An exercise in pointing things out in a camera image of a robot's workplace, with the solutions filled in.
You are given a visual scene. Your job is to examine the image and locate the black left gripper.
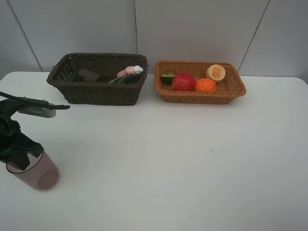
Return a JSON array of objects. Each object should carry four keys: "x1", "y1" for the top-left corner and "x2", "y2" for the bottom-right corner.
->
[{"x1": 0, "y1": 99, "x2": 44, "y2": 170}]

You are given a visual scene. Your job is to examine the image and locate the purple translucent plastic cup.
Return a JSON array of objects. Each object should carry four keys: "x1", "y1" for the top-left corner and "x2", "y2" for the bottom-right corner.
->
[{"x1": 6, "y1": 151, "x2": 60, "y2": 190}]

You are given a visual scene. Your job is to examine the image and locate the brown translucent plastic cup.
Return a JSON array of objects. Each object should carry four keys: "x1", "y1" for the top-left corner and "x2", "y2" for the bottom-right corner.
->
[{"x1": 73, "y1": 68, "x2": 108, "y2": 83}]

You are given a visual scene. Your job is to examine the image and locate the dark green pump bottle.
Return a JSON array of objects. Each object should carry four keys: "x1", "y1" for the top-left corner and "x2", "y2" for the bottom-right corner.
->
[{"x1": 109, "y1": 74, "x2": 139, "y2": 84}]

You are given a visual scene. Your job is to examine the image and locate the pink spray bottle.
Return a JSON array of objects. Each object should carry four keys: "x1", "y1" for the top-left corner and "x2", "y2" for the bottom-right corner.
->
[{"x1": 117, "y1": 65, "x2": 143, "y2": 78}]

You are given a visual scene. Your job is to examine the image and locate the halved avocado with pit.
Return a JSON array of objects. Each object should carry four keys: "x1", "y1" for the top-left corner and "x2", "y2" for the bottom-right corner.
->
[{"x1": 160, "y1": 70, "x2": 176, "y2": 86}]

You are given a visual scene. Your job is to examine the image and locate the red yellow apple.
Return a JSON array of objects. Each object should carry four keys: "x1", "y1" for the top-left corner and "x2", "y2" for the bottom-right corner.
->
[{"x1": 171, "y1": 72, "x2": 195, "y2": 91}]

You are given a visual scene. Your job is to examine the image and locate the orange mandarin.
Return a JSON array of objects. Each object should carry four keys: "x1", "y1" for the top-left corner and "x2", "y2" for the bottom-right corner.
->
[{"x1": 194, "y1": 78, "x2": 217, "y2": 92}]

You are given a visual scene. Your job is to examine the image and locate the red orange round fruit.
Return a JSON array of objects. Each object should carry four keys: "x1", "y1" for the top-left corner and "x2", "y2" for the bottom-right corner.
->
[{"x1": 206, "y1": 64, "x2": 226, "y2": 83}]

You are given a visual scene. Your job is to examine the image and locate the dark brown wicker basket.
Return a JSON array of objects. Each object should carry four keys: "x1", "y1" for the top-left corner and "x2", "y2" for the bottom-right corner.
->
[{"x1": 47, "y1": 52, "x2": 148, "y2": 106}]

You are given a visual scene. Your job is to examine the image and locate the light orange wicker basket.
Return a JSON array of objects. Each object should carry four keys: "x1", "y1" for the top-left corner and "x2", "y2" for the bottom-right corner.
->
[{"x1": 154, "y1": 60, "x2": 246, "y2": 104}]

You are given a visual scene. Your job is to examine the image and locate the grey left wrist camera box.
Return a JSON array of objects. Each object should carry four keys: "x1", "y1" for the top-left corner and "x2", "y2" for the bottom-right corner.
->
[{"x1": 18, "y1": 106, "x2": 56, "y2": 118}]

